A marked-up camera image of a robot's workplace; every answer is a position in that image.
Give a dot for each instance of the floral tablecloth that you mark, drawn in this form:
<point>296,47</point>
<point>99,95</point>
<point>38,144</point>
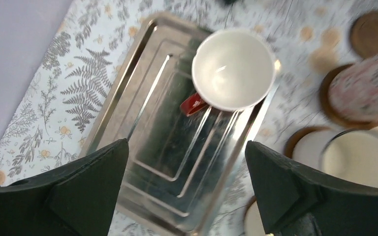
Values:
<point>56,115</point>

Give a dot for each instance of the cream yellow mug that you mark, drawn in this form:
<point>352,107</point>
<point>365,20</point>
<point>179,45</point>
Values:
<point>252,221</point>

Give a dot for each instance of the white cup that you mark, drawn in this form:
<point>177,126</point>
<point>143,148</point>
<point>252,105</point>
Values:
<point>232,70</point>

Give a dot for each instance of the white ribbed mug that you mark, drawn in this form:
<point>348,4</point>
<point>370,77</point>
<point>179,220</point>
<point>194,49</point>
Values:
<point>351,155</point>

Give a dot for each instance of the metal serving tray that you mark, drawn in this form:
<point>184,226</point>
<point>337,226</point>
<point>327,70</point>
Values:
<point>179,168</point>

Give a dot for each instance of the pink mug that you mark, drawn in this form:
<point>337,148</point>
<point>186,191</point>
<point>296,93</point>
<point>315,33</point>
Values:
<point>349,94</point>

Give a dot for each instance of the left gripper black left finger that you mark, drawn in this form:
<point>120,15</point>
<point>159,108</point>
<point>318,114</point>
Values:
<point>75,199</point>

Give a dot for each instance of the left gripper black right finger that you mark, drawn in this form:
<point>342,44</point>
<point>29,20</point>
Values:
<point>295,200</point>

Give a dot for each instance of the dark walnut round coaster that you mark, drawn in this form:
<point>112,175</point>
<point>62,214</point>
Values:
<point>363,35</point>

